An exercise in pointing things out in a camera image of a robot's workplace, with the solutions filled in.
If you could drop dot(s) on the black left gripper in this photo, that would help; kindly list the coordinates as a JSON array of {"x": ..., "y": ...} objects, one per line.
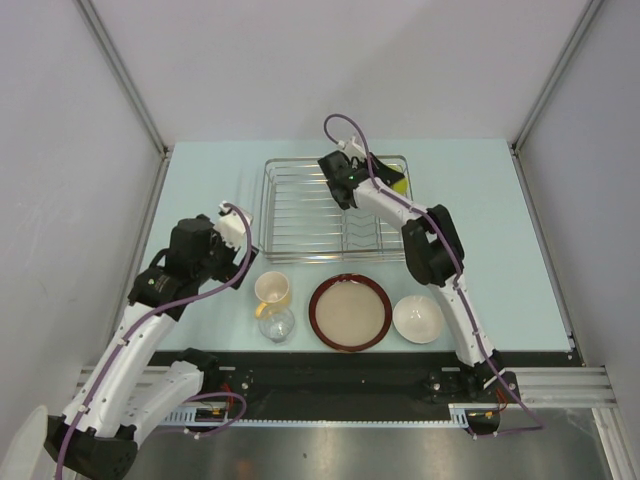
[{"x": 230, "y": 270}]

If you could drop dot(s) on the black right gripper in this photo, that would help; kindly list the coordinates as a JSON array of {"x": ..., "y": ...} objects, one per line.
[{"x": 385, "y": 174}]

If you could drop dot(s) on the yellow-green bowl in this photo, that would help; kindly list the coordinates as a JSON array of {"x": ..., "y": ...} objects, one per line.
[{"x": 401, "y": 184}]

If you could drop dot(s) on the metal wire dish rack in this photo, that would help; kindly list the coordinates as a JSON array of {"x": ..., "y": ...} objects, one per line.
[{"x": 301, "y": 223}]

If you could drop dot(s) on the dark red rimmed plate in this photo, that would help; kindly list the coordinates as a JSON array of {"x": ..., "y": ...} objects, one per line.
[{"x": 350, "y": 313}]

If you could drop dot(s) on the white bowl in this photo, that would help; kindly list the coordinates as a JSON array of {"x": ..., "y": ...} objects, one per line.
[{"x": 418, "y": 319}]

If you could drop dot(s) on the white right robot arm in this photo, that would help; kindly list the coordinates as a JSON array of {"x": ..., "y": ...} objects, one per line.
[{"x": 432, "y": 249}]

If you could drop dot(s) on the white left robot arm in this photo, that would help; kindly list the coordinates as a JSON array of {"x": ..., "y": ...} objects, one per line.
[{"x": 99, "y": 433}]

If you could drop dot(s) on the yellow mug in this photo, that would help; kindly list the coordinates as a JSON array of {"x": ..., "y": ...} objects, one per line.
[{"x": 272, "y": 289}]

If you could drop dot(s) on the clear glass cup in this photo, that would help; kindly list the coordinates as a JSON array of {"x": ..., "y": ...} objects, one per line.
[{"x": 276, "y": 323}]

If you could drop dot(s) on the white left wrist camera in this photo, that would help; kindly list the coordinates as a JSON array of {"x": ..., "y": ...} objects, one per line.
[{"x": 230, "y": 225}]

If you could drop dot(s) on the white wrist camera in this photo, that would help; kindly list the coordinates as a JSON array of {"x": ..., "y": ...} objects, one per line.
[
  {"x": 230, "y": 225},
  {"x": 352, "y": 149}
]

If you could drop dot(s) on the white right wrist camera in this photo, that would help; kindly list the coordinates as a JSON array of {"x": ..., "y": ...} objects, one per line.
[{"x": 352, "y": 149}]

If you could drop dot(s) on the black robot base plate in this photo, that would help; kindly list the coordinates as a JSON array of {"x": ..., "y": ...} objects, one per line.
[{"x": 343, "y": 387}]

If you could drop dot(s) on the light blue cable duct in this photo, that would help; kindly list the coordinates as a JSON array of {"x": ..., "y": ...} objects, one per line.
[{"x": 207, "y": 416}]

